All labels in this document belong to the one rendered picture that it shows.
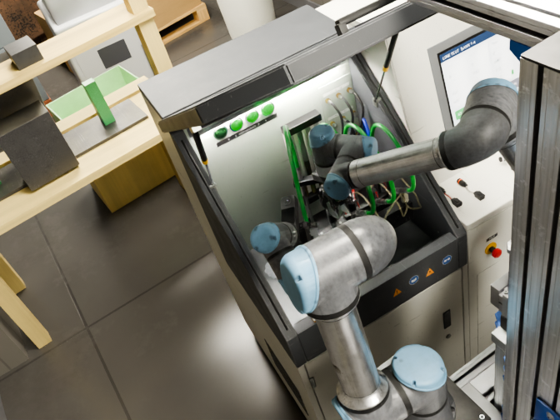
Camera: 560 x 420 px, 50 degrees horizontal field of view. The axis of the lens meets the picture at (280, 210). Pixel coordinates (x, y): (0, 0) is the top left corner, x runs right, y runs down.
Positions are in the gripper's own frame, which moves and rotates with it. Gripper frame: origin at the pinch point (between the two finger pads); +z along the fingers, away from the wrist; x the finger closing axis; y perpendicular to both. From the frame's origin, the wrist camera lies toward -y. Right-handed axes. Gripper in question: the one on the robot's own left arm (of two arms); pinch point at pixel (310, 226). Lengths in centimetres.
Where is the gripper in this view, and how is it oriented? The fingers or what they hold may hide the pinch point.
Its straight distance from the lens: 180.2
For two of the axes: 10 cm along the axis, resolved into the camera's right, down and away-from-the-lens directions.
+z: 4.0, 0.0, 9.2
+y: 2.1, 9.7, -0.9
